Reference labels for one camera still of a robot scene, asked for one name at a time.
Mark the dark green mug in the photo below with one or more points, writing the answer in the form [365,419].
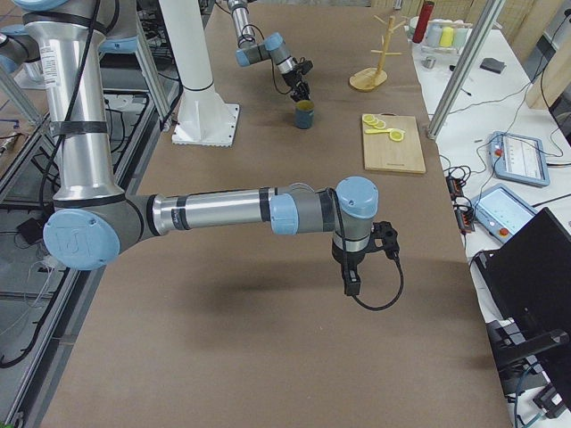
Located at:
[304,112]

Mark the black monitor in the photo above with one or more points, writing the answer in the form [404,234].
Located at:
[529,280]

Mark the light blue cup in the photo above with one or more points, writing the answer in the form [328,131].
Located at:
[434,34]

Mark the far teach pendant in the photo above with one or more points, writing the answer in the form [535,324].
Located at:
[519,159]

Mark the small steel cup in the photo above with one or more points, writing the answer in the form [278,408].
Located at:
[429,62]

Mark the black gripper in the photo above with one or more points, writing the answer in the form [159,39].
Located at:
[294,79]
[350,259]

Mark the lemon slice front left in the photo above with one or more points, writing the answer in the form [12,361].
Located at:
[396,135]

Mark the near teach pendant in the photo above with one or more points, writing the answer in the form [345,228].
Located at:
[502,212]

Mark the aluminium frame post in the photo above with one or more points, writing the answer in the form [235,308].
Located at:
[478,35]

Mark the red thermos bottle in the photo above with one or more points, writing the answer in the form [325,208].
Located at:
[422,23]

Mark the wooden cup rack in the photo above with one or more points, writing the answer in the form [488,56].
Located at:
[371,78]

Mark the small black square pad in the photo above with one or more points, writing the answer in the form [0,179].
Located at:
[492,65]

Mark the white camera mast base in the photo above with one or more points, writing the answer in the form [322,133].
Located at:
[203,116]

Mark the teach pendant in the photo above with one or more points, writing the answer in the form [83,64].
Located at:
[502,212]
[519,159]

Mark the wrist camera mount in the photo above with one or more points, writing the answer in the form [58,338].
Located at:
[384,238]
[303,66]

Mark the grey cup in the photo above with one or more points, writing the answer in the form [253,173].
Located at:
[460,37]

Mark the bamboo cutting board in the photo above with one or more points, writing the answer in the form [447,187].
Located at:
[382,154]

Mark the yellow cup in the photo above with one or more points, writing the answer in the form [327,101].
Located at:
[447,35]

